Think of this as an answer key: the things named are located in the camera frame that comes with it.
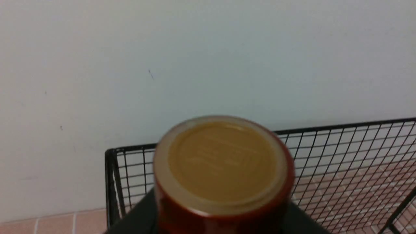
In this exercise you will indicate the black wire mesh shelf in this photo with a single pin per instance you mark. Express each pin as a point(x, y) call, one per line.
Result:
point(349, 178)

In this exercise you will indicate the dark soy sauce bottle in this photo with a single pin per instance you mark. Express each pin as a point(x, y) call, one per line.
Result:
point(212, 175)

